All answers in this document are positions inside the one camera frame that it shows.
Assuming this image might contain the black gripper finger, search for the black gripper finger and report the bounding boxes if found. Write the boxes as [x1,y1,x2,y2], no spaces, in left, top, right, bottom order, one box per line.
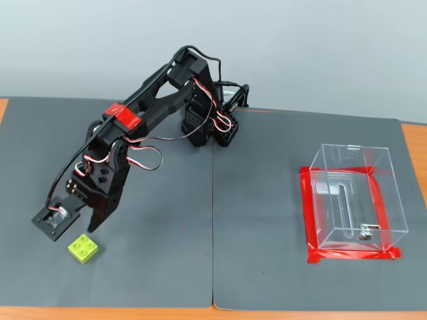
[87,205,117,233]

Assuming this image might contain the green lego block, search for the green lego block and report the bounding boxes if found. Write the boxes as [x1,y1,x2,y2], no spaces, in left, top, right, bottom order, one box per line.
[67,233,101,265]

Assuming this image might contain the black table clamp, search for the black table clamp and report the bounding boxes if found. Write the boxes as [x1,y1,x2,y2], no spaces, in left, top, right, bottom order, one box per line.
[230,83,250,109]

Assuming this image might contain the red tape band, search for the red tape band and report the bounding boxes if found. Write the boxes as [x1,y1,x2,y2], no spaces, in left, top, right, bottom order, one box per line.
[102,102,143,131]

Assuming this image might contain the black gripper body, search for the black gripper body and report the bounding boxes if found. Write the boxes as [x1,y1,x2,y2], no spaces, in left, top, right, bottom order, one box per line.
[66,159,131,214]

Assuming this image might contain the grey mat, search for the grey mat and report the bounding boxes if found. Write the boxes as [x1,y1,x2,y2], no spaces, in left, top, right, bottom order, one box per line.
[0,96,214,309]
[211,107,427,313]

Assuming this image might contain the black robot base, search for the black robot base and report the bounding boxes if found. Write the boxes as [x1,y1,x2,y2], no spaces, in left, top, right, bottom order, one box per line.
[179,99,241,148]

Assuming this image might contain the metal box lock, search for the metal box lock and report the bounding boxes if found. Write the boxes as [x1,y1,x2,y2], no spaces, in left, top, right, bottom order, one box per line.
[356,223,381,241]

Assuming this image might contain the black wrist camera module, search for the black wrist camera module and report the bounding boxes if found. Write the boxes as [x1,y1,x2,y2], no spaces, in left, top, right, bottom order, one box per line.
[31,195,88,241]

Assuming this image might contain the transparent acrylic box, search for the transparent acrylic box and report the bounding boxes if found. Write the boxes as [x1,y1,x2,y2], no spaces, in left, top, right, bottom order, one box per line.
[308,143,410,253]

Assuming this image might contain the red white black servo wire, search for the red white black servo wire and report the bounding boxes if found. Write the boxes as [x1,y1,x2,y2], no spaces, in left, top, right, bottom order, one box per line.
[75,153,111,177]
[121,77,223,171]

